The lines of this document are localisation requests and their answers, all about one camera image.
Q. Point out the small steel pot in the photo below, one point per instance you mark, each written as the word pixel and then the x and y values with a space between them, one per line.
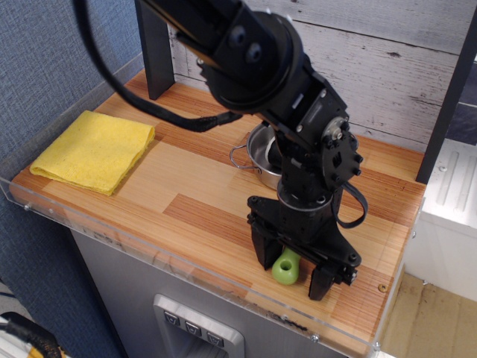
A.
pixel 255 145

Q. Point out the green handled grey spatula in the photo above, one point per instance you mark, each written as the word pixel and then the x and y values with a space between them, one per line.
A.
pixel 285 269

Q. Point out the black vertical post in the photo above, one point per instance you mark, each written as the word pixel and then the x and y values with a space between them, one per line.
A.
pixel 156 51
pixel 450 102

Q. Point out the grey toy fridge cabinet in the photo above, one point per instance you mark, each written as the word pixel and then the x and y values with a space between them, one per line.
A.
pixel 127 286

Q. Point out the silver dispenser button panel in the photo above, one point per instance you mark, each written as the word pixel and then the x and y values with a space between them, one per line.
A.
pixel 189 333

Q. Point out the black right vertical post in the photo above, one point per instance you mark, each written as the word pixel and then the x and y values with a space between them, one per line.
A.
pixel 450 102

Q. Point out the yellow black object bottom left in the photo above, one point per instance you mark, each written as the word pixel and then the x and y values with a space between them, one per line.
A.
pixel 20 337

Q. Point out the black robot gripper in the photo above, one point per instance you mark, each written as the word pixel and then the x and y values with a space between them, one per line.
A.
pixel 310 229

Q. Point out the yellow folded cloth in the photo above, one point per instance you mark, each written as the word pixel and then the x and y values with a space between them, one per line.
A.
pixel 95 152

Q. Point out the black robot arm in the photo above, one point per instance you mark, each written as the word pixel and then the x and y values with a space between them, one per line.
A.
pixel 254 63

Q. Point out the black left vertical post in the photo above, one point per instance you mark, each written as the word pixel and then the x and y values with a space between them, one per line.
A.
pixel 156 51

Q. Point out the white ribbed appliance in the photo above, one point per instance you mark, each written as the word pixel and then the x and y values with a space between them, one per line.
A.
pixel 442 247

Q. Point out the toy sushi roll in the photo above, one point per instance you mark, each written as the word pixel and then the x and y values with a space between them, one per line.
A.
pixel 272 154

